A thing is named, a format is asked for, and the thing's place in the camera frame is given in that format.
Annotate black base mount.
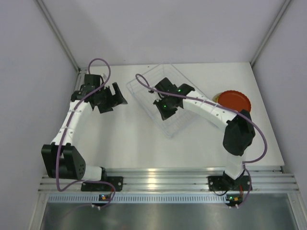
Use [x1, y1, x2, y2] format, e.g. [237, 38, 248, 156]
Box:
[81, 176, 124, 192]
[208, 174, 251, 192]

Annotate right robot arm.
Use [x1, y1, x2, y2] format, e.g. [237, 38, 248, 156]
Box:
[151, 78, 255, 190]

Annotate olive gold plate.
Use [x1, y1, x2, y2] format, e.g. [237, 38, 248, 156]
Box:
[212, 93, 221, 103]

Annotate clear wire dish rack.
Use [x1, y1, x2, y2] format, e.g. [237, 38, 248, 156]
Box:
[126, 64, 200, 137]

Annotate perforated metal cable tray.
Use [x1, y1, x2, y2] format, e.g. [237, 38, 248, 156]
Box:
[48, 193, 243, 204]

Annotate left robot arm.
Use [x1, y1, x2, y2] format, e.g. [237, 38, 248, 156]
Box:
[41, 74, 127, 190]

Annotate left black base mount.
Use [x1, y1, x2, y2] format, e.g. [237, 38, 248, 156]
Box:
[81, 176, 124, 192]

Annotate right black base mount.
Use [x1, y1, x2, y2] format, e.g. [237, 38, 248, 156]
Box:
[208, 174, 251, 192]

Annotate aluminium mounting rail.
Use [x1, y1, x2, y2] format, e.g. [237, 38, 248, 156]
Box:
[38, 167, 299, 192]

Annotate dark red plate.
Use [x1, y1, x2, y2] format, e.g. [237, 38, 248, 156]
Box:
[217, 90, 251, 112]

